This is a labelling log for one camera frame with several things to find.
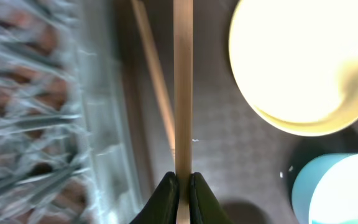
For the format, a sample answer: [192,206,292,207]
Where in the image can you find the dark brown serving tray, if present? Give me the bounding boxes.
[112,0,358,223]

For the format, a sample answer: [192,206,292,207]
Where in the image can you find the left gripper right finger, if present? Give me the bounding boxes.
[189,172,232,224]

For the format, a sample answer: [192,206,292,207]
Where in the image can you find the yellow plate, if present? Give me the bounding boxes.
[228,0,358,136]

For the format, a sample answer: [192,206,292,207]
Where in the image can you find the light blue bowl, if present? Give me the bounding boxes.
[291,154,358,224]

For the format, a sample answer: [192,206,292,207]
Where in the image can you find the grey plastic dish rack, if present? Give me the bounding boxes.
[0,1,142,223]

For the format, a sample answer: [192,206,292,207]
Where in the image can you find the wooden chopstick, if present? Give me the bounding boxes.
[131,0,175,156]
[173,0,193,223]

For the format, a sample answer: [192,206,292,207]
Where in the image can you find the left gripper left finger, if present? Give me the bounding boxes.
[130,172,180,224]

